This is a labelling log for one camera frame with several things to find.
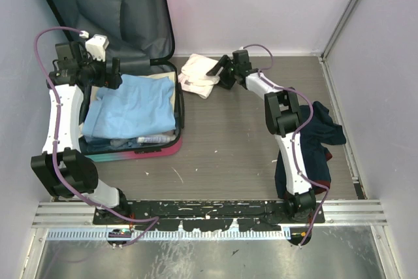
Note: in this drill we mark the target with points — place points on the aluminium frame rail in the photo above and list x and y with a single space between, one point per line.
76 213

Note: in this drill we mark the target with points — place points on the blue shirt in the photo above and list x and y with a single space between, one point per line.
141 106

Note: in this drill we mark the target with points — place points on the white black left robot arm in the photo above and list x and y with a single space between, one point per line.
61 167

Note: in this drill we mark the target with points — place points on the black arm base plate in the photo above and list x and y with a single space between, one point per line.
212 216

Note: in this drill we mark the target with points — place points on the small clear vial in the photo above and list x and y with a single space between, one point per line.
116 143

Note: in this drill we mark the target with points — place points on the pink teal suitcase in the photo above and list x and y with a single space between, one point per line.
140 34

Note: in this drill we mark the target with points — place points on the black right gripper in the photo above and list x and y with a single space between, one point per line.
224 62

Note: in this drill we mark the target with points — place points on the white slotted cable duct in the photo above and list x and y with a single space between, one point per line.
120 235

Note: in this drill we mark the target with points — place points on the aluminium corner post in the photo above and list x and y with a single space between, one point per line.
348 11

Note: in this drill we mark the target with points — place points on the pink white garment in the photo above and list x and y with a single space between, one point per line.
193 77

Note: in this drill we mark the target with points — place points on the navy garment with red trim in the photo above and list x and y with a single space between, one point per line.
320 130

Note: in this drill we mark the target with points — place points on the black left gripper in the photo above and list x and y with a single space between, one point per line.
112 80

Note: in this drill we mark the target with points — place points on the beige cloth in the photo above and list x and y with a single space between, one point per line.
170 75

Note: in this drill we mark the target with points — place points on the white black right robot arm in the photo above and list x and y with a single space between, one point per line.
283 119

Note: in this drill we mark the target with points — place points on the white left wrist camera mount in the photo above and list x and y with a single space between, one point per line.
95 45

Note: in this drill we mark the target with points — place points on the dark blue patterned cloth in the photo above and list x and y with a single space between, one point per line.
103 145

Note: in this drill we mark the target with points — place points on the white plastic bottle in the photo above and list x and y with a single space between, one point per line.
155 139

